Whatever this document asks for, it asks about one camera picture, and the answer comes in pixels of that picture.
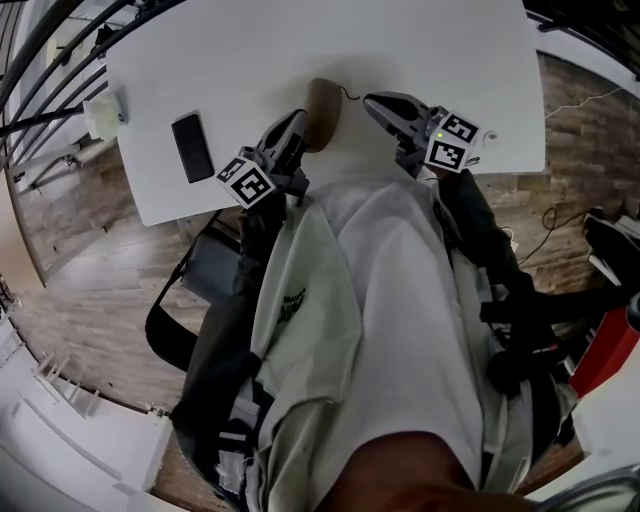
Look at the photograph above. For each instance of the black smartphone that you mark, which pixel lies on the black smartphone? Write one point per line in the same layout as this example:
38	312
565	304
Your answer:
192	148

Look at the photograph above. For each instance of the person's left forearm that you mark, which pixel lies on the person's left forearm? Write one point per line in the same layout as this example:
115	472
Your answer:
257	240

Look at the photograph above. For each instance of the person's chin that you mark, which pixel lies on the person's chin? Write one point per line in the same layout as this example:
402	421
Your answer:
425	475

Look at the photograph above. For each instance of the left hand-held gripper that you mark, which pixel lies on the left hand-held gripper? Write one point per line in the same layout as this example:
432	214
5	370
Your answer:
248	182

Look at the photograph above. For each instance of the small white hook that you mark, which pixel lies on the small white hook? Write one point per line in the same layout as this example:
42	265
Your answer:
490	135

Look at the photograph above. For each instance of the person's white shirt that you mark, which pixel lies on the person's white shirt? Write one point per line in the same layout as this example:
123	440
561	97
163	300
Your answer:
400	280

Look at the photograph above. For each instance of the black chair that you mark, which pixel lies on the black chair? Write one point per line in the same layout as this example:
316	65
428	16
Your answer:
210	265

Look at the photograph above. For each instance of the white shelf unit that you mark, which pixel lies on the white shelf unit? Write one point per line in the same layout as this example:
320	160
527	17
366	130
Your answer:
65	440

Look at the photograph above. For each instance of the person's right forearm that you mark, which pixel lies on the person's right forearm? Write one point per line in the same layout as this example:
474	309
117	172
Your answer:
475	220

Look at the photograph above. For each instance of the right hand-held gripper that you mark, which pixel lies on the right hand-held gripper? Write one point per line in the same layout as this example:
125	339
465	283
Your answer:
447	150

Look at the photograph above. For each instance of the black metal railing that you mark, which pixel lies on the black metal railing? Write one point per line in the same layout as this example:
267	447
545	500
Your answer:
45	65

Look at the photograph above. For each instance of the red box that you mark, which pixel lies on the red box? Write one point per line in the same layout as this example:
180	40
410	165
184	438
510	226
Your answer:
605	350

